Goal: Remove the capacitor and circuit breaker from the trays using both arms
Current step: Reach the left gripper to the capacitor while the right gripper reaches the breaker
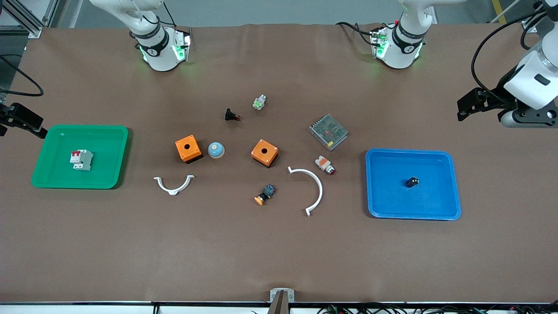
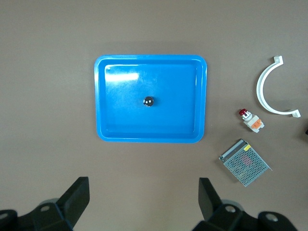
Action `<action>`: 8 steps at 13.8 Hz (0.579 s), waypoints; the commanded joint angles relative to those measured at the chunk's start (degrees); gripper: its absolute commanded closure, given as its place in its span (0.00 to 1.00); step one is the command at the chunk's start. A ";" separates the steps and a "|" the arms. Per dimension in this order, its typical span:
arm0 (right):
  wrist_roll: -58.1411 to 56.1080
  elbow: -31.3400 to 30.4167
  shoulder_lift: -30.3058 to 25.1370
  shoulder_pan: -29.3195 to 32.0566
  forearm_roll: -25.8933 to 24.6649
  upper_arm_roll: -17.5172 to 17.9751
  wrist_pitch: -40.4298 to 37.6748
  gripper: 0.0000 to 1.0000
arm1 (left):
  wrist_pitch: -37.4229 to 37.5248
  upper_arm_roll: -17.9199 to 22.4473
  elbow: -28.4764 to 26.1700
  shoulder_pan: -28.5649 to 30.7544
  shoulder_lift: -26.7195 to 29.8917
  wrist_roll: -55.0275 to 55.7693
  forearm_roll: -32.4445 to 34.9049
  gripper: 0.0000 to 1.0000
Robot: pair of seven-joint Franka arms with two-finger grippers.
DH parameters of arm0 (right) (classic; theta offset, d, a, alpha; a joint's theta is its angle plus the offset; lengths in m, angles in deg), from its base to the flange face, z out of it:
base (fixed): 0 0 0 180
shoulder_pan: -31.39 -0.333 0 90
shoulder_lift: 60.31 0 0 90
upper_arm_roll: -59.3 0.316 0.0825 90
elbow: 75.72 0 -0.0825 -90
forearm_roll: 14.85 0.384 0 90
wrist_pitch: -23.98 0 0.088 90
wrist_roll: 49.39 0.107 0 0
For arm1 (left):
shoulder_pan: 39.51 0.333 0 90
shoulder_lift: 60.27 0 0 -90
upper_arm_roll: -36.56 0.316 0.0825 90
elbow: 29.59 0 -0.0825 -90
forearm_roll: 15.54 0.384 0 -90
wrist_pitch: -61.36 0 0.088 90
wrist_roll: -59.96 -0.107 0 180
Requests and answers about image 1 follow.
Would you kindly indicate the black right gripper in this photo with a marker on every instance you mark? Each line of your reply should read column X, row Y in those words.
column 19, row 115

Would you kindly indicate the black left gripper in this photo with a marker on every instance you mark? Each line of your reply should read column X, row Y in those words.
column 499, row 94

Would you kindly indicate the white red circuit breaker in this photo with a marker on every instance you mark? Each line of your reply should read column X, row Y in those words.
column 83, row 160

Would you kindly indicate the small black capacitor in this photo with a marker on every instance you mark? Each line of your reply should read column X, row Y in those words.
column 412, row 182

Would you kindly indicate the green plastic tray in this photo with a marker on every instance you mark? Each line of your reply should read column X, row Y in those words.
column 65, row 174

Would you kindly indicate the grey base connector box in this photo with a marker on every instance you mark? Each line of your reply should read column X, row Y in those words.
column 378, row 43
column 184, row 43

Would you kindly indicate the blue plastic tray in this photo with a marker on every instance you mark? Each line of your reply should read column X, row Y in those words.
column 392, row 196

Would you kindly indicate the metal mesh power supply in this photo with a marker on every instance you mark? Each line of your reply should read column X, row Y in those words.
column 329, row 132

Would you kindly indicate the blue dome button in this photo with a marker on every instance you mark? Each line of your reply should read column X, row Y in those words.
column 216, row 150

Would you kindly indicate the black red indicator button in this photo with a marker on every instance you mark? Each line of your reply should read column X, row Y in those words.
column 230, row 114

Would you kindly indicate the orange capped push button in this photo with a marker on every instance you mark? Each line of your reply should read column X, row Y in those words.
column 266, row 192

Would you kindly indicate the aluminium frame profile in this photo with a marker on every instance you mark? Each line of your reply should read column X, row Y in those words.
column 26, row 19
column 529, row 27

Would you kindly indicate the small white curved bracket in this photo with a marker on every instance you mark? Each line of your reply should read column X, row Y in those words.
column 173, row 190

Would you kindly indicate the orange button enclosure box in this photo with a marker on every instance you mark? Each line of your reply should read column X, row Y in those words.
column 188, row 147
column 264, row 152

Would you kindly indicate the orange white red switch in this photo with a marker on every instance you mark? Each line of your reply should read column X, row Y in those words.
column 323, row 163

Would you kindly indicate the large white curved bracket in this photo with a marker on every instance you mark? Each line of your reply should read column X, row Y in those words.
column 319, row 185

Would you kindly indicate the green white switch block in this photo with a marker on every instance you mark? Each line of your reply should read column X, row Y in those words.
column 259, row 103

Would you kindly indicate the grey metal edge bracket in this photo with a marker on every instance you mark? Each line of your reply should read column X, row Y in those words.
column 274, row 294

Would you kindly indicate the brown camera pole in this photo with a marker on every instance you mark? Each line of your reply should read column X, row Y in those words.
column 279, row 305

